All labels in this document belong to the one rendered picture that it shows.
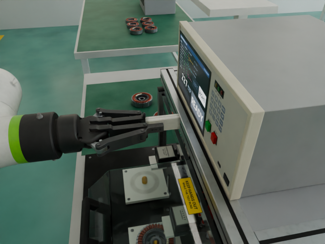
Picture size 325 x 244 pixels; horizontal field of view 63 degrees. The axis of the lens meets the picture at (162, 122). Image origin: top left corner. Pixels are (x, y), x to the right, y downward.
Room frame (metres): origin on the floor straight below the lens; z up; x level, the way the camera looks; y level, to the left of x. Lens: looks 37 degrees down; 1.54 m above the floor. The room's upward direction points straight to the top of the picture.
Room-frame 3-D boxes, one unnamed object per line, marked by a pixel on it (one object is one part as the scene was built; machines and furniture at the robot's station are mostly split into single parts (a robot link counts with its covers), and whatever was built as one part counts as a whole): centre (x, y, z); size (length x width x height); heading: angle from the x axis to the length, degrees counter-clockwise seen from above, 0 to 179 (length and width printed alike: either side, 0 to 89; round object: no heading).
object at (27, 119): (0.39, 0.23, 1.20); 0.09 x 0.06 x 0.12; 11
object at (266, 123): (0.56, -0.28, 1.22); 0.44 x 0.39 x 0.20; 11
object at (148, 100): (1.20, 0.11, 0.77); 0.11 x 0.11 x 0.04
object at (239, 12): (1.51, -0.36, 0.98); 0.37 x 0.35 x 0.46; 11
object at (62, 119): (0.40, 0.15, 1.21); 0.09 x 0.08 x 0.07; 101
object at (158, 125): (0.40, 0.02, 1.21); 0.05 x 0.03 x 0.01; 101
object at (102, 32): (2.88, 0.29, 0.38); 1.85 x 1.10 x 0.75; 11
